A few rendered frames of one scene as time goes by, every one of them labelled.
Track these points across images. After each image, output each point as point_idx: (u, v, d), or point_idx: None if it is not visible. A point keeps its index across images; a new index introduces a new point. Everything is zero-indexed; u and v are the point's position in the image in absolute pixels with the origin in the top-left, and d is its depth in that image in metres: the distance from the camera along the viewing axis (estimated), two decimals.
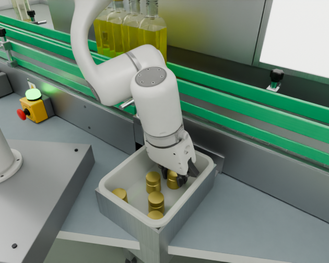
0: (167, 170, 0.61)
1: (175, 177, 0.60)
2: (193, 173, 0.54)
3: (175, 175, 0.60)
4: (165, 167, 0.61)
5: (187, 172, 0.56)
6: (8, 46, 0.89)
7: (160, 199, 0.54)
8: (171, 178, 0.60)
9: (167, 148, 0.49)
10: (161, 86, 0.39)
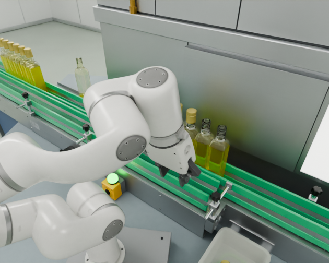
0: None
1: (182, 105, 0.91)
2: (195, 172, 0.54)
3: (181, 104, 0.91)
4: (163, 165, 0.61)
5: (189, 172, 0.56)
6: (90, 137, 1.10)
7: None
8: (181, 107, 0.91)
9: (168, 148, 0.49)
10: (169, 70, 0.41)
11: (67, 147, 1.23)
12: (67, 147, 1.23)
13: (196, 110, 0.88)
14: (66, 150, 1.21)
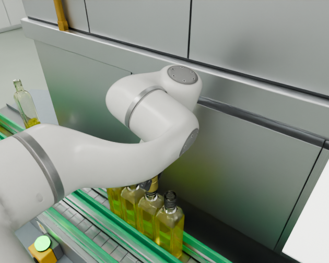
0: None
1: None
2: None
3: None
4: None
5: None
6: None
7: None
8: None
9: None
10: (192, 69, 0.43)
11: None
12: None
13: None
14: None
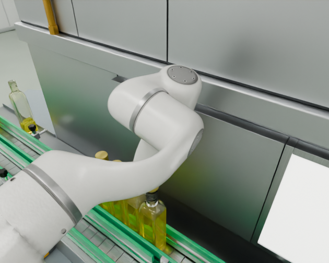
0: (98, 158, 0.69)
1: (107, 154, 0.71)
2: None
3: (106, 154, 0.71)
4: None
5: None
6: None
7: None
8: (106, 158, 0.70)
9: None
10: (191, 69, 0.43)
11: None
12: None
13: None
14: None
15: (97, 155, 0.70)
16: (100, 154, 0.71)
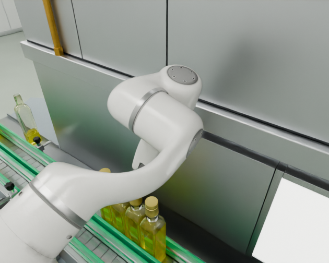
0: None
1: (110, 171, 0.75)
2: None
3: (109, 170, 0.75)
4: None
5: None
6: None
7: (153, 198, 0.67)
8: None
9: None
10: (191, 69, 0.43)
11: None
12: None
13: None
14: None
15: None
16: (103, 171, 0.75)
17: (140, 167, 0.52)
